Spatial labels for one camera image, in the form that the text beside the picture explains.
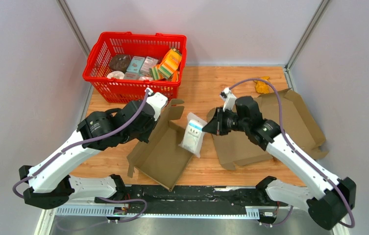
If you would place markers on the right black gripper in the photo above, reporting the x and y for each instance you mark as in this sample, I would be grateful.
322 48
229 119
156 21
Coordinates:
215 126

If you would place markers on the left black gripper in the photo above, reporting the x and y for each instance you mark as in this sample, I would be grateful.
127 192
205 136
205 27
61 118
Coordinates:
145 137

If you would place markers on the white plastic pouch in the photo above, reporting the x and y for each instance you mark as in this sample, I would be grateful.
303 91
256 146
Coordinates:
193 135

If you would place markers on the cardboard box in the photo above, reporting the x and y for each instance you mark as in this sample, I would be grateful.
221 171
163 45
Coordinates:
162 159

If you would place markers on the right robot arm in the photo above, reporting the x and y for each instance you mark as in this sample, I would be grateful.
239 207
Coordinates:
327 198

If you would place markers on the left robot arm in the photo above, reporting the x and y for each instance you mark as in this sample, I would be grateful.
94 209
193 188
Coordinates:
50 182

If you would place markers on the teal small box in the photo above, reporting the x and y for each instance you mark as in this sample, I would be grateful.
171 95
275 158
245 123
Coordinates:
135 64

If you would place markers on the grey pink small box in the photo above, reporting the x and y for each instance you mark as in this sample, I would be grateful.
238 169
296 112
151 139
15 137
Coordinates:
148 63

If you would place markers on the red plastic basket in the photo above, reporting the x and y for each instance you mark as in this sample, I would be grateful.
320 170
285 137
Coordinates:
133 85

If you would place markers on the green striped sponge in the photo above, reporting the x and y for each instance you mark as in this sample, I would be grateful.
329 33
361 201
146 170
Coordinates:
155 73

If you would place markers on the yellow toy figure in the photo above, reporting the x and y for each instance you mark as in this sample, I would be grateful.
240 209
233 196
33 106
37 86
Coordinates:
261 87

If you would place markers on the white round container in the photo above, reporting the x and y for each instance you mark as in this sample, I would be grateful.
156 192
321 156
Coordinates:
116 75

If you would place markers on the right flat cardboard sheet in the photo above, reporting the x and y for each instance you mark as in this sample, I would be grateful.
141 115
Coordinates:
234 149

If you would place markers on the brown round packet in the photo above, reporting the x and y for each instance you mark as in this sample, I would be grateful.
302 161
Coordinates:
120 62

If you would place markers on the striped sponge pack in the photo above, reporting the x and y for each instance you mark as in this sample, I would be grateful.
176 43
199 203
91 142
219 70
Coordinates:
170 63

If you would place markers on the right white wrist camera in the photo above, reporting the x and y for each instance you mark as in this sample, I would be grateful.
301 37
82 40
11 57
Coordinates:
229 99

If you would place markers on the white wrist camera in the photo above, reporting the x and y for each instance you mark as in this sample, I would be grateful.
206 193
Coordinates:
157 101
229 99

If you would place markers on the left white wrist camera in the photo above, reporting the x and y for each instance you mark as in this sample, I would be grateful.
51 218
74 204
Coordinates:
157 101

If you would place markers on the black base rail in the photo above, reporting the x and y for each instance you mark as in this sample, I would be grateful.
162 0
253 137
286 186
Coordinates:
200 202

